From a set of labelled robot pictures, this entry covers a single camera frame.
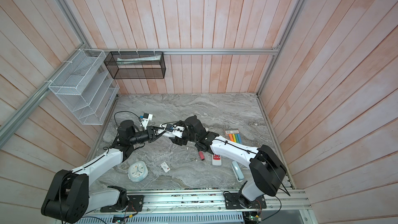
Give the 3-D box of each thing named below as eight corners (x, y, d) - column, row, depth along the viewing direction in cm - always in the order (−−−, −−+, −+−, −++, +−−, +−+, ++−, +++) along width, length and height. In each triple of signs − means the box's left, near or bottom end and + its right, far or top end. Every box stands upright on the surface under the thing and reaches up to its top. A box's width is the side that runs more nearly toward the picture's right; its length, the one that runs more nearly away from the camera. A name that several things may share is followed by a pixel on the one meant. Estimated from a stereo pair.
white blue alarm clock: (127, 182, 82) (125, 180, 79) (132, 163, 88) (130, 160, 86) (146, 182, 82) (145, 180, 79) (150, 163, 88) (148, 161, 86)
